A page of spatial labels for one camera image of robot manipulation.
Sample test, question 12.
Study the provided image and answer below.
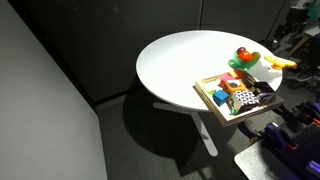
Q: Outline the wooden toy tray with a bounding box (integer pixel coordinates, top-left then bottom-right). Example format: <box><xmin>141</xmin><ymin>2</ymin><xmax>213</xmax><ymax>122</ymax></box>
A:
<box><xmin>193</xmin><ymin>69</ymin><xmax>285</xmax><ymax>128</ymax></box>

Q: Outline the black perforated mounting board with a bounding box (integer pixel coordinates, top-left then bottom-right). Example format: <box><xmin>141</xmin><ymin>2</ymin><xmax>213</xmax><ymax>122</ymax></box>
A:
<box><xmin>271</xmin><ymin>122</ymin><xmax>320</xmax><ymax>180</ymax></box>

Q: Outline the orange toy fruit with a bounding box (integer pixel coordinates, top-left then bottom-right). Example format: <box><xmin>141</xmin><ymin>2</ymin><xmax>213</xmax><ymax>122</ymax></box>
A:
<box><xmin>271</xmin><ymin>63</ymin><xmax>286</xmax><ymax>71</ymax></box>

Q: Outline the grey padded seat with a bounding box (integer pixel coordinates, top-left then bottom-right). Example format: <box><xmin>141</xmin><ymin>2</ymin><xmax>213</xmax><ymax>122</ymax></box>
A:
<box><xmin>233</xmin><ymin>141</ymin><xmax>301</xmax><ymax>180</ymax></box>

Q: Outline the green plastic bowl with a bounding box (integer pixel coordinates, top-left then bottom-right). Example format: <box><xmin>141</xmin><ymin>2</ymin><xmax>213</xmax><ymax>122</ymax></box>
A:
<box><xmin>228</xmin><ymin>49</ymin><xmax>262</xmax><ymax>72</ymax></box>

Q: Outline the grey printed cube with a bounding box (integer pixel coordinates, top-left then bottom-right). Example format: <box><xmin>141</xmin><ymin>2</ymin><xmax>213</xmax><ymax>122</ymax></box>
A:
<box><xmin>258</xmin><ymin>92</ymin><xmax>278</xmax><ymax>104</ymax></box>

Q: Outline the yellow flat block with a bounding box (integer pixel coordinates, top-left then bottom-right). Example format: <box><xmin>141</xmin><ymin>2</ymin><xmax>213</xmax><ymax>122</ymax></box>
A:
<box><xmin>228</xmin><ymin>69</ymin><xmax>246</xmax><ymax>80</ymax></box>

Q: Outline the yellow toy banana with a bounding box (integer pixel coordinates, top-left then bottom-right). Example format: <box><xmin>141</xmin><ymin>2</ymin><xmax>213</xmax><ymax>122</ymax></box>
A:
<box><xmin>264</xmin><ymin>54</ymin><xmax>298</xmax><ymax>69</ymax></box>

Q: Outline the black white patterned cube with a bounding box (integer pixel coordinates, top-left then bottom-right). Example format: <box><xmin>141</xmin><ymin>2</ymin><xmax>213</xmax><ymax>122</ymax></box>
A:
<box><xmin>228</xmin><ymin>89</ymin><xmax>261</xmax><ymax>115</ymax></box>

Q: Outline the red toy fruit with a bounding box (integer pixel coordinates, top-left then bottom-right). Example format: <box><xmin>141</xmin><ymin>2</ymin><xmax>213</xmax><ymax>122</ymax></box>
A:
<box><xmin>238</xmin><ymin>50</ymin><xmax>255</xmax><ymax>63</ymax></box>

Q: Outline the pink toy block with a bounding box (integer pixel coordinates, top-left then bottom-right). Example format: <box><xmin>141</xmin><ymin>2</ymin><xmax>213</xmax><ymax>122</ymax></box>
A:
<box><xmin>218</xmin><ymin>75</ymin><xmax>236</xmax><ymax>89</ymax></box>

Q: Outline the white table base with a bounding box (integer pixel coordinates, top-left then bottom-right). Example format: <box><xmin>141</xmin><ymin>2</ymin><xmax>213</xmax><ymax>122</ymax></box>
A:
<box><xmin>153</xmin><ymin>101</ymin><xmax>219</xmax><ymax>158</ymax></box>

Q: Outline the blue cube block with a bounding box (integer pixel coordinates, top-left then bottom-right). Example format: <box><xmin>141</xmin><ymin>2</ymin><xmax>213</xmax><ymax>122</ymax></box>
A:
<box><xmin>212</xmin><ymin>89</ymin><xmax>231</xmax><ymax>108</ymax></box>

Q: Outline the black cube with red mark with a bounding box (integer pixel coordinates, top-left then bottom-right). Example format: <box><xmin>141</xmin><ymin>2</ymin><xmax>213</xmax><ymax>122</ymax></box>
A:
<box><xmin>253</xmin><ymin>81</ymin><xmax>276</xmax><ymax>95</ymax></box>

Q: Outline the orange toy block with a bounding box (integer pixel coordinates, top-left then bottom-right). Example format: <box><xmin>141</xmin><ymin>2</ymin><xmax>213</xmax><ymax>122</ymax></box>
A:
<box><xmin>223</xmin><ymin>79</ymin><xmax>248</xmax><ymax>94</ymax></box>

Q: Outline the wooden stick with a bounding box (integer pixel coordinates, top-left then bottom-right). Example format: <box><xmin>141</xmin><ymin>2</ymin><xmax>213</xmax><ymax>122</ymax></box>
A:
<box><xmin>288</xmin><ymin>34</ymin><xmax>310</xmax><ymax>56</ymax></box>

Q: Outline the purple clamp with orange tip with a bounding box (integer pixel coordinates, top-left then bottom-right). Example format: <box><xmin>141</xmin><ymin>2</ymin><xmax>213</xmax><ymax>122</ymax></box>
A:
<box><xmin>296</xmin><ymin>100</ymin><xmax>320</xmax><ymax>126</ymax></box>
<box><xmin>263</xmin><ymin>122</ymin><xmax>299</xmax><ymax>152</ymax></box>

